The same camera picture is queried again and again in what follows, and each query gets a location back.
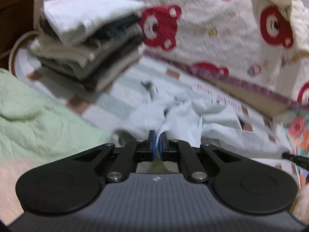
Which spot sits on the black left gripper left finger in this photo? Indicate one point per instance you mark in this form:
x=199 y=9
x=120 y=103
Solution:
x=69 y=184

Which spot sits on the floral colourful cloth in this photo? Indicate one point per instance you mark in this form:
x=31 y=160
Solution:
x=295 y=126

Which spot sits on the stack of folded dark clothes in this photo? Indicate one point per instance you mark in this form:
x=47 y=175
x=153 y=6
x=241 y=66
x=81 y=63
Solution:
x=98 y=60

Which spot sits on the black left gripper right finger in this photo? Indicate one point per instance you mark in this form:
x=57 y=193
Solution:
x=240 y=183

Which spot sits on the light green blanket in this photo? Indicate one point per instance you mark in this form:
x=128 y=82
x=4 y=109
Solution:
x=36 y=128

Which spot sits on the white quilt with red bears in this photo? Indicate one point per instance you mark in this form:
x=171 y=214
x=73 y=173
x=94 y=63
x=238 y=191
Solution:
x=221 y=40

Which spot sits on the white folded shirt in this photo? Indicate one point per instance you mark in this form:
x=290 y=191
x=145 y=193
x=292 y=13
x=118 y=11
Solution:
x=75 y=20

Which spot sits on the light grey sweatshirt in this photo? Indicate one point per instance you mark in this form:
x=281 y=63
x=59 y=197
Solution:
x=184 y=116

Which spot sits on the cream jacket on bed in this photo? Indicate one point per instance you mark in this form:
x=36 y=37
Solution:
x=284 y=23

